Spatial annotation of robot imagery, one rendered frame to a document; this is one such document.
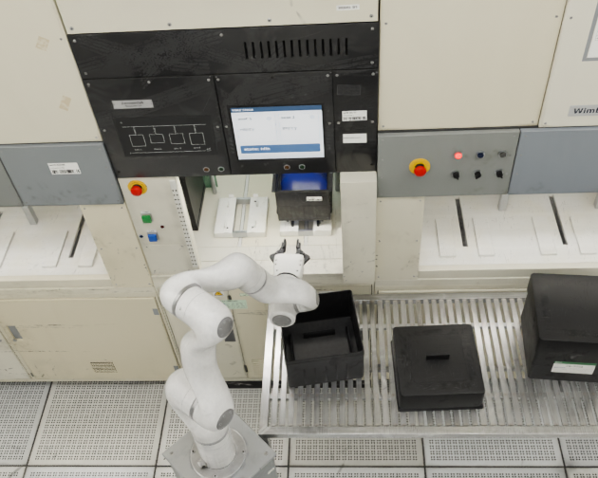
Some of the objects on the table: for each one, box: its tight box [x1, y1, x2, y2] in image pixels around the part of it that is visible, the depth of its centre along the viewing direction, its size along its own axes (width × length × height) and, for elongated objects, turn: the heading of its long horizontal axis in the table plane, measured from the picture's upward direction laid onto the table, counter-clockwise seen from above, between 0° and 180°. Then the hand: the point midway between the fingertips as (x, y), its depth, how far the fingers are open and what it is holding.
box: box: [521, 273, 598, 383], centre depth 249 cm, size 29×29×25 cm
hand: (290, 245), depth 243 cm, fingers open, 4 cm apart
